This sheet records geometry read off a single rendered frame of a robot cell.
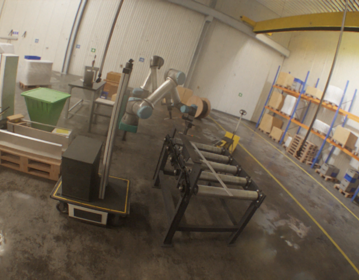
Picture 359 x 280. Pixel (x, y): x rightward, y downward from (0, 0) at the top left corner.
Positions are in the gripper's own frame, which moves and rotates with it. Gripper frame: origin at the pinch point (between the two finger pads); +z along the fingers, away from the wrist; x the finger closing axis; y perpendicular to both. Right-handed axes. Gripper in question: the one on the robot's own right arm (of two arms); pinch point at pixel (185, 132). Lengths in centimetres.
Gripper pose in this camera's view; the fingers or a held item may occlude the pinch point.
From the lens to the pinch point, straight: 211.0
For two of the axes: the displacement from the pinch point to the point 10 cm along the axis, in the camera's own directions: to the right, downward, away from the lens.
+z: -3.1, 8.9, 3.4
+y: 9.3, 2.1, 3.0
